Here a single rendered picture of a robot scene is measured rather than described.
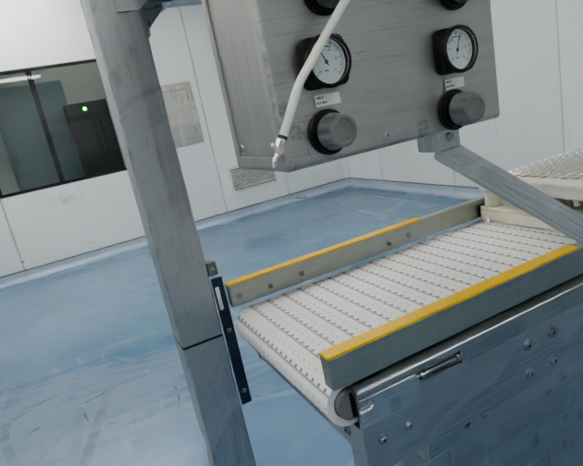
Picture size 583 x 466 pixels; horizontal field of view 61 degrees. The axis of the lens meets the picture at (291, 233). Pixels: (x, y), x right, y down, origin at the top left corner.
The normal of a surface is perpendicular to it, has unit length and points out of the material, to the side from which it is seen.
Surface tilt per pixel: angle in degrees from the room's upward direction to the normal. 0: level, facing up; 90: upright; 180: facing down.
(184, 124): 90
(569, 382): 90
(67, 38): 90
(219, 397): 90
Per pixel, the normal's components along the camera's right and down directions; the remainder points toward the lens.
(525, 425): 0.43, 0.14
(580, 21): -0.87, 0.28
